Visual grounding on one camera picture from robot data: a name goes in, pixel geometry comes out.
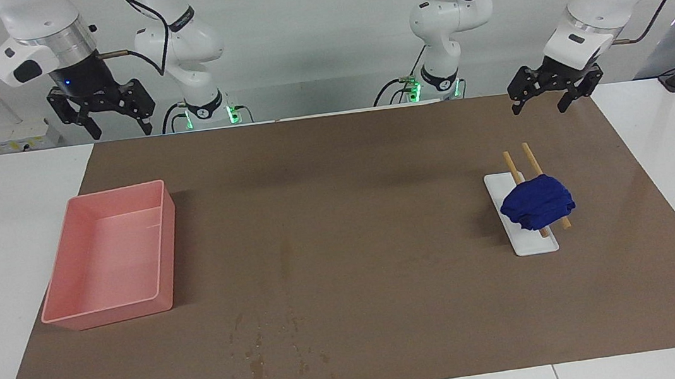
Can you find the white wall socket box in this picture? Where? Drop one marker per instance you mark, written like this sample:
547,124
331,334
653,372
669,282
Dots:
20,135

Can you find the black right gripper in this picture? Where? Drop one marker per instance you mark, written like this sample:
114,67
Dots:
77,79

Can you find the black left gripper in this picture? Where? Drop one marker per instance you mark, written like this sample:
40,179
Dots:
559,75

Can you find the brown table mat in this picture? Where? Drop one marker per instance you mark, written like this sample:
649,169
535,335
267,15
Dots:
340,214

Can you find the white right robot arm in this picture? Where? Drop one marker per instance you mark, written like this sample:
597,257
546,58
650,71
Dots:
181,42

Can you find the wooden rack rod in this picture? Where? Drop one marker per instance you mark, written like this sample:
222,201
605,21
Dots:
510,165
531,158

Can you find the blue towel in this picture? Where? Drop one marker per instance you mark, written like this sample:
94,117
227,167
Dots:
539,201

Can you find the pink plastic bin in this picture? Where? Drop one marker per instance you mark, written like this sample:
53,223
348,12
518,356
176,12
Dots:
110,253

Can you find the white towel rack base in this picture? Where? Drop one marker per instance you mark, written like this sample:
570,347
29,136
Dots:
531,243

